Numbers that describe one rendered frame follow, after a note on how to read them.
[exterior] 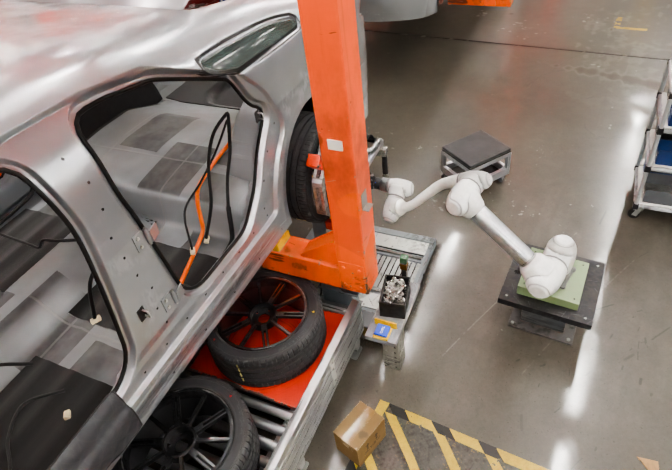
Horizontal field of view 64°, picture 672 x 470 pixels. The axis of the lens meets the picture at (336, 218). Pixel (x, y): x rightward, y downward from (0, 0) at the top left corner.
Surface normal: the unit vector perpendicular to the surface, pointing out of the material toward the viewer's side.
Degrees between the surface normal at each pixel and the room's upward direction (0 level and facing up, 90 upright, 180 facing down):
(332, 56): 90
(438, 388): 0
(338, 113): 90
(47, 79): 29
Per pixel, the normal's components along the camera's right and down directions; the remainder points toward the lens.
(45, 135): 0.56, -0.40
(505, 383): -0.11, -0.75
